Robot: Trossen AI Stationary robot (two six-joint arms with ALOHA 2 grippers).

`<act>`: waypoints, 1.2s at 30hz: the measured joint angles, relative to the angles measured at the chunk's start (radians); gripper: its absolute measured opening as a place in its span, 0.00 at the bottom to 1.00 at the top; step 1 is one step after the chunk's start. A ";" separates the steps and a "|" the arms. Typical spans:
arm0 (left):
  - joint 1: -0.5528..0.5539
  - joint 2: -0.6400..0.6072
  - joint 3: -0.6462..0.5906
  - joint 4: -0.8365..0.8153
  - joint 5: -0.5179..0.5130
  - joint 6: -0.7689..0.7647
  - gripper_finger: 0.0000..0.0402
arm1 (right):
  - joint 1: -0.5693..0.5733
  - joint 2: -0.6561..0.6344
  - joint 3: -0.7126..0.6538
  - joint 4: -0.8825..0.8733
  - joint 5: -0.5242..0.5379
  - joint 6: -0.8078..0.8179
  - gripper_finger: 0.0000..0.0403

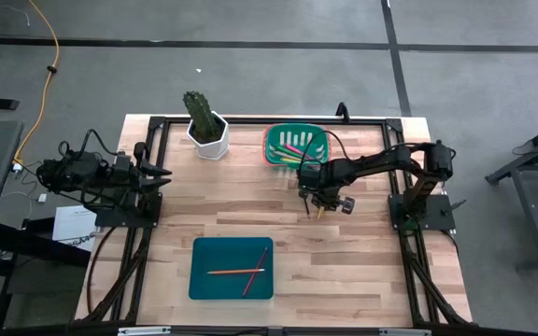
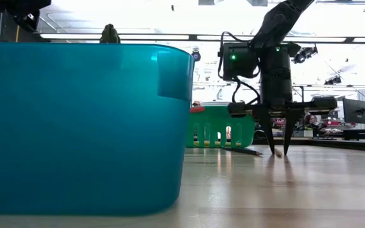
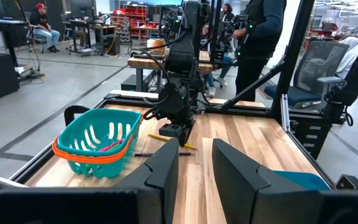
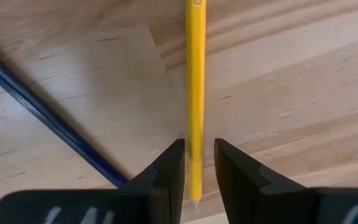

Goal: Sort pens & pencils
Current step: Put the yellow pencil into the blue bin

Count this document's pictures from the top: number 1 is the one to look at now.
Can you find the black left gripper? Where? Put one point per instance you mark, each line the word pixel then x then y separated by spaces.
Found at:
pixel 131 184

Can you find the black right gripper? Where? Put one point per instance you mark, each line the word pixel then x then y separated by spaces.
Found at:
pixel 320 184

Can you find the black pencil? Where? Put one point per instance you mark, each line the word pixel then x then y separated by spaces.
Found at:
pixel 306 210

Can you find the yellow pencil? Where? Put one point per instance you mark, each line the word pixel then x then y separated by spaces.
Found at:
pixel 320 214

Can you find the bright pink pen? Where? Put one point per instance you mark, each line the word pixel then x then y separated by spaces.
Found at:
pixel 294 149

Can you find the green pen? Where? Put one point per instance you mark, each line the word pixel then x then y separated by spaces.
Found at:
pixel 287 152

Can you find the orange pencil with eraser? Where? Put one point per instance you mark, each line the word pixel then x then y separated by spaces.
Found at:
pixel 227 271

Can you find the red pencil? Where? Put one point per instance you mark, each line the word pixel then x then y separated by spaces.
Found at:
pixel 250 284

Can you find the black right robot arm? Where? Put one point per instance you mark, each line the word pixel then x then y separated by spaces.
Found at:
pixel 381 165

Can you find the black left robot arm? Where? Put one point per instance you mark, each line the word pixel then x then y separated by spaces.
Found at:
pixel 77 172

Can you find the green basket with red rim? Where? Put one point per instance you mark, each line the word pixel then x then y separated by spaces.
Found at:
pixel 320 135

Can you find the white hexagonal plant pot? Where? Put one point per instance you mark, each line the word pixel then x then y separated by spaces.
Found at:
pixel 213 149

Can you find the green cactus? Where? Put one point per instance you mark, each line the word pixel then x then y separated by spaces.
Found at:
pixel 201 114

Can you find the white paper sheet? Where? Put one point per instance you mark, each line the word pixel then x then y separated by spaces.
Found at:
pixel 70 224

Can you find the small white plug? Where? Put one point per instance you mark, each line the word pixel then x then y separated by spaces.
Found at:
pixel 42 198

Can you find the teal plastic tray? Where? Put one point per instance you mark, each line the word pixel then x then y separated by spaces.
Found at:
pixel 217 289

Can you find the white power adapter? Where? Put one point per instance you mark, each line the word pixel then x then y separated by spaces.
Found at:
pixel 17 167

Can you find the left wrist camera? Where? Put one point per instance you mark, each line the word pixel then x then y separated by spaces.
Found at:
pixel 123 161

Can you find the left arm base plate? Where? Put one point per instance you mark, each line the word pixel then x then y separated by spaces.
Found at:
pixel 110 218

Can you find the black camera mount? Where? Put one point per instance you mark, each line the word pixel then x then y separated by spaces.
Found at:
pixel 342 112

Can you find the black aluminium table frame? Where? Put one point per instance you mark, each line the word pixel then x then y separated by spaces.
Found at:
pixel 250 121

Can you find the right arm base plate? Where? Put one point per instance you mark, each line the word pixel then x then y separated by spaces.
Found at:
pixel 437 214

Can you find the black stand frame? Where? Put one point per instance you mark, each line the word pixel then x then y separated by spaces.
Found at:
pixel 35 245

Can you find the silver bracket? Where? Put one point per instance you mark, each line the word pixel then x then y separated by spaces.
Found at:
pixel 404 332
pixel 143 331

